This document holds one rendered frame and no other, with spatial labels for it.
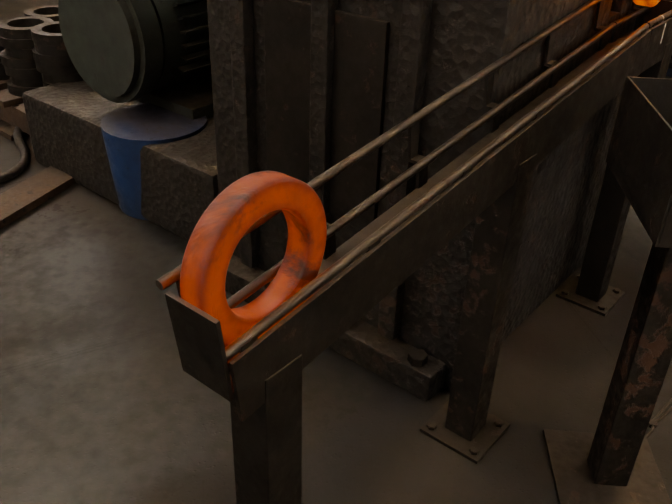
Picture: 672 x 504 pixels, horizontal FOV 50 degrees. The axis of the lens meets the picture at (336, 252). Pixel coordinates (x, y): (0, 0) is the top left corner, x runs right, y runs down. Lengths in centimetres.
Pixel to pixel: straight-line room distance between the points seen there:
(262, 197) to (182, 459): 81
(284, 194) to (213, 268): 11
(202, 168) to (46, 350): 58
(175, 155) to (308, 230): 122
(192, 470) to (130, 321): 49
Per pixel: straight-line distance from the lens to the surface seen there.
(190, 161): 193
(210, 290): 70
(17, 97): 282
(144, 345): 170
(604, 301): 194
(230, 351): 72
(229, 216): 69
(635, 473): 151
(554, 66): 135
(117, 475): 143
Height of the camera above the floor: 105
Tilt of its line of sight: 32 degrees down
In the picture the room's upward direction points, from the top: 2 degrees clockwise
